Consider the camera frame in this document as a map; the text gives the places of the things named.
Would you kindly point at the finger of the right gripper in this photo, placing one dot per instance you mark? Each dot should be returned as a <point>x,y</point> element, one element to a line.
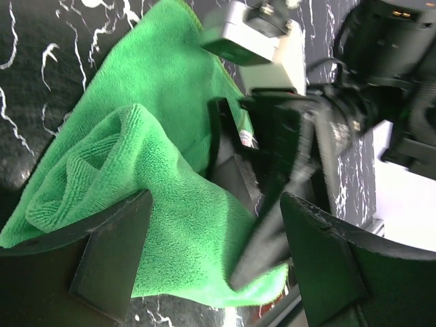
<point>227,167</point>
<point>265,252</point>

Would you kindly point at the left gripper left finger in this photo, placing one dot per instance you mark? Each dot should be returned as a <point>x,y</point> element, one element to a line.
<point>80,275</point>

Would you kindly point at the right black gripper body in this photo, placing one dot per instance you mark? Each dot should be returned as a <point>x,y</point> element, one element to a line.
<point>302,137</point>

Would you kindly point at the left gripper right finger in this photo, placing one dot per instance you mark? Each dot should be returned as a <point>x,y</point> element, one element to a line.
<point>350,277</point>

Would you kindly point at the green towel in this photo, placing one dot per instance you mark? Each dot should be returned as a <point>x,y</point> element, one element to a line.
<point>143,124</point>

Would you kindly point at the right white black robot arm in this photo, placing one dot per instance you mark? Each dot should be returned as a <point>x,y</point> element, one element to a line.
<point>386,49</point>

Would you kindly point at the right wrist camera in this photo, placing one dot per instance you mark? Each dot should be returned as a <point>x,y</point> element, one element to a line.
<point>262,40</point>

